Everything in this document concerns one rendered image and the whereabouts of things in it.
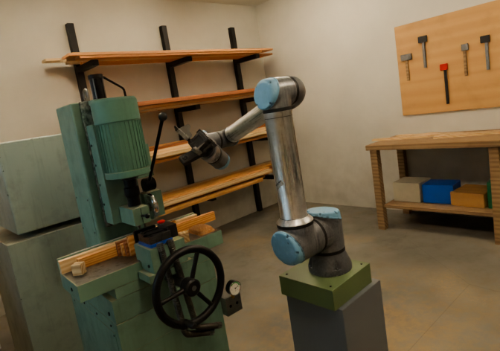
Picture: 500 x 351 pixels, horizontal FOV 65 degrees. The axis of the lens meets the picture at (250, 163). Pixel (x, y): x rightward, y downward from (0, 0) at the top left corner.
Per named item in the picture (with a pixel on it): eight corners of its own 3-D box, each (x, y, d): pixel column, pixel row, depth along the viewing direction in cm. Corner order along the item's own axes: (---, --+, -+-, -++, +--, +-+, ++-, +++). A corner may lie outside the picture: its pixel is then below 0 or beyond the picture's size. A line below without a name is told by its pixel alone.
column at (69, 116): (105, 269, 171) (68, 103, 161) (88, 259, 188) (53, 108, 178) (152, 251, 185) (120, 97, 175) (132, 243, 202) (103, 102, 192)
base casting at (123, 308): (115, 326, 139) (109, 302, 138) (68, 286, 183) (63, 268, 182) (217, 277, 167) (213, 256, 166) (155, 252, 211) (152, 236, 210)
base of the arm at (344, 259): (319, 256, 189) (316, 236, 187) (358, 260, 178) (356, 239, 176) (301, 274, 174) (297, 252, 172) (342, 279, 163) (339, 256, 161)
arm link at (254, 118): (312, 68, 162) (226, 129, 214) (291, 70, 154) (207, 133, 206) (322, 94, 160) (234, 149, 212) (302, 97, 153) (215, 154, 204)
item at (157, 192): (148, 219, 181) (143, 194, 179) (141, 218, 186) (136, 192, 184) (166, 213, 187) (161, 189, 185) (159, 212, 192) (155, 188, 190)
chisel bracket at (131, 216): (136, 230, 156) (132, 210, 155) (122, 225, 167) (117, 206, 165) (153, 224, 161) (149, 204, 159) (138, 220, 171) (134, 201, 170)
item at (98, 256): (79, 269, 146) (77, 259, 146) (78, 268, 148) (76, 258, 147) (216, 219, 185) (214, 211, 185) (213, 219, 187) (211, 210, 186)
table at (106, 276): (89, 312, 124) (85, 294, 123) (62, 288, 147) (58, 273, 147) (237, 246, 162) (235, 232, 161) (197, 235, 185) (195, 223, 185)
